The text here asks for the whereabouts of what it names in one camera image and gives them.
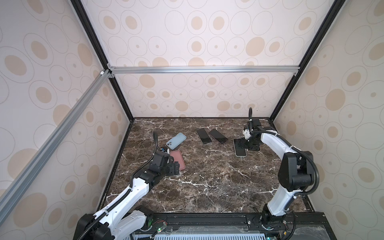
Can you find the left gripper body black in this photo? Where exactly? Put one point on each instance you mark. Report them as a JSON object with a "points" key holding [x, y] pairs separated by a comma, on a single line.
{"points": [[168, 169]]}

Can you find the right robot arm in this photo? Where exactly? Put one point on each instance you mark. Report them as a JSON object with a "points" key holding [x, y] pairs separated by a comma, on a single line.
{"points": [[298, 174]]}

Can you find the horizontal aluminium rail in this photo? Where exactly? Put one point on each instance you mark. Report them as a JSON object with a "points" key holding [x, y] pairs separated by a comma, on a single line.
{"points": [[205, 70]]}

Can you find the black phone grey edge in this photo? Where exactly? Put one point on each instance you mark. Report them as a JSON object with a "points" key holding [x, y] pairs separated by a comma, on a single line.
{"points": [[203, 135]]}

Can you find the black phone purple edge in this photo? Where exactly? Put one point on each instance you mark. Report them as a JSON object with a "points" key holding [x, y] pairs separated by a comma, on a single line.
{"points": [[218, 136]]}

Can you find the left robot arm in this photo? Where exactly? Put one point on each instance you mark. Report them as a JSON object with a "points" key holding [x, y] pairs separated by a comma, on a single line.
{"points": [[111, 222]]}

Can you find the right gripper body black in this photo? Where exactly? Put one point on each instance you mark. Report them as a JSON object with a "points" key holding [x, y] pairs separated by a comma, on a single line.
{"points": [[251, 145]]}

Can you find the light blue case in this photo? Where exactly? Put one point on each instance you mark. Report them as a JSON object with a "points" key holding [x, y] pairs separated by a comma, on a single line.
{"points": [[174, 142], [239, 155]]}

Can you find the left slanted aluminium rail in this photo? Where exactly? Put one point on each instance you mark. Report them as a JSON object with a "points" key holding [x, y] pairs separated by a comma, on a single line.
{"points": [[21, 184]]}

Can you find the pink phone case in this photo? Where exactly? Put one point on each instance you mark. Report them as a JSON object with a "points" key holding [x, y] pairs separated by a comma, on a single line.
{"points": [[177, 155]]}

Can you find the black base frame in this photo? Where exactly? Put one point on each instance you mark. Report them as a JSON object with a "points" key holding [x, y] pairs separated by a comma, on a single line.
{"points": [[232, 226]]}

